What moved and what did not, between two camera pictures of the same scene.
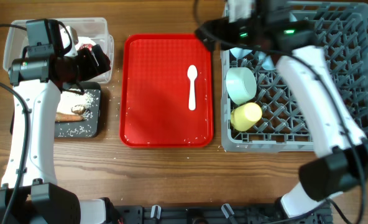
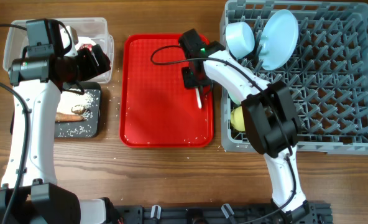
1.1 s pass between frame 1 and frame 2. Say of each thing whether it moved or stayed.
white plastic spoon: moved
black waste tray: stayed
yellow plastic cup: stayed
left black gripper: stayed
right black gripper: moved
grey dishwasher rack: stayed
